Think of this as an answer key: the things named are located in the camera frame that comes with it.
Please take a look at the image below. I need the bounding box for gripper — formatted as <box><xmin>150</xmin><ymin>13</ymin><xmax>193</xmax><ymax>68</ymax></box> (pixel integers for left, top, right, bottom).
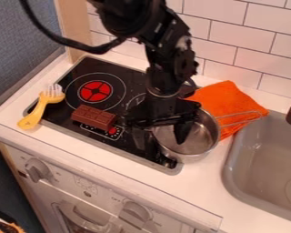
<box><xmin>123</xmin><ymin>88</ymin><xmax>203</xmax><ymax>152</ymax></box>

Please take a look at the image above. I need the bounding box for silver pot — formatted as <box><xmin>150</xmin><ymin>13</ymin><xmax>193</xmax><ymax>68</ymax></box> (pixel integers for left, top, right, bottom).
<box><xmin>150</xmin><ymin>107</ymin><xmax>264</xmax><ymax>164</ymax></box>

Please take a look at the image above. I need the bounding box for brown toy chocolate bar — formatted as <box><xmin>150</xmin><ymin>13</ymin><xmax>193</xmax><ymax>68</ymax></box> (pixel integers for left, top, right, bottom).
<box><xmin>70</xmin><ymin>104</ymin><xmax>118</xmax><ymax>132</ymax></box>

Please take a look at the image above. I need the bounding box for orange cloth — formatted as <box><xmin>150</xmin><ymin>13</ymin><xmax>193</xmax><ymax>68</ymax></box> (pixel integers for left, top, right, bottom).
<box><xmin>183</xmin><ymin>79</ymin><xmax>271</xmax><ymax>141</ymax></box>

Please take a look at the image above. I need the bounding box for toy stove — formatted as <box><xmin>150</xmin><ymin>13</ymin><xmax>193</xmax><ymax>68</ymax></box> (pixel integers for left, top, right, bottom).
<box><xmin>23</xmin><ymin>55</ymin><xmax>186</xmax><ymax>177</ymax></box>

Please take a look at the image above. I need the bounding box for toy sink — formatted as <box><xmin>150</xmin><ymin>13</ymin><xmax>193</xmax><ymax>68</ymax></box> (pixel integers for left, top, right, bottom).
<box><xmin>222</xmin><ymin>109</ymin><xmax>291</xmax><ymax>226</ymax></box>

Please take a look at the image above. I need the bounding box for yellow brush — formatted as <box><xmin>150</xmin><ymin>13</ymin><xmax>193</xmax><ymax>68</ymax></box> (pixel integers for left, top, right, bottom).
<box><xmin>16</xmin><ymin>83</ymin><xmax>67</xmax><ymax>131</ymax></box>

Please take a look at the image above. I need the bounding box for black cable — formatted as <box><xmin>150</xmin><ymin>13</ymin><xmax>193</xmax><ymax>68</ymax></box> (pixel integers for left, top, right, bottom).
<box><xmin>17</xmin><ymin>0</ymin><xmax>129</xmax><ymax>56</ymax></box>

